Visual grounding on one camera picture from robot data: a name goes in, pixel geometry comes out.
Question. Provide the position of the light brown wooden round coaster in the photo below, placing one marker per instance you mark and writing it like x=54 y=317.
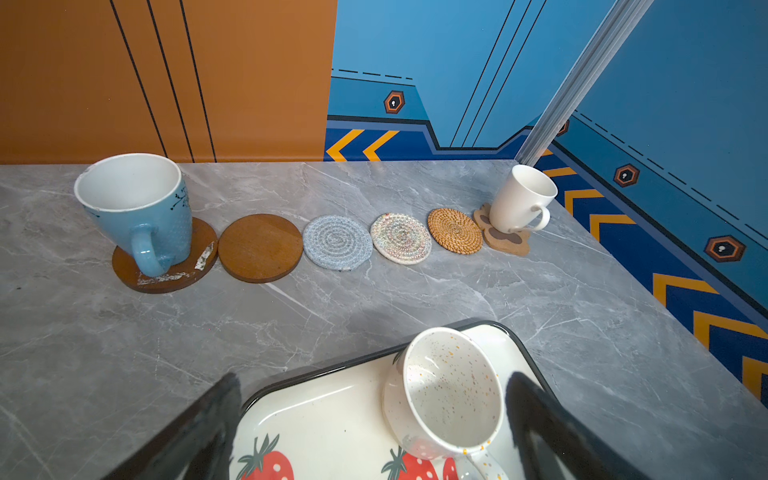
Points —
x=260 y=248

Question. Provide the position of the white speckled mug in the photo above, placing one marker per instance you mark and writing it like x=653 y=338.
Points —
x=443 y=398

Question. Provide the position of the white strawberry tray black rim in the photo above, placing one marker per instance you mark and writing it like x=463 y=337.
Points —
x=330 y=424

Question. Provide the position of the grey woven rope coaster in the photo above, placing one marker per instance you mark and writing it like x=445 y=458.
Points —
x=337 y=242

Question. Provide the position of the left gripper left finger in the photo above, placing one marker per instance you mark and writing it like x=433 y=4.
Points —
x=197 y=444

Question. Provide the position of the dark brown wooden round coaster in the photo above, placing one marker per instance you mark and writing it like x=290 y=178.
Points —
x=203 y=255

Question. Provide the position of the right aluminium corner post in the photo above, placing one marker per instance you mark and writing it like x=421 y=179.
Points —
x=611 y=34

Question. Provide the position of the multicolour woven rope coaster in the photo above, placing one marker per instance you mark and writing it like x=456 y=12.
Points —
x=401 y=238

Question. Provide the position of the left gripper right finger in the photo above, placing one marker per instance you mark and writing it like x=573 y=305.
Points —
x=551 y=442

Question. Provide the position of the paw shaped wooden coaster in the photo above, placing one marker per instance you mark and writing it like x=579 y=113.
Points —
x=516 y=243

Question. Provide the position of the blue mug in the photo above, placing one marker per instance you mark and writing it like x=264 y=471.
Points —
x=140 y=202

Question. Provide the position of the woven rattan round coaster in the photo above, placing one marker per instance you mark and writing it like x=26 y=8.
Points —
x=455 y=231

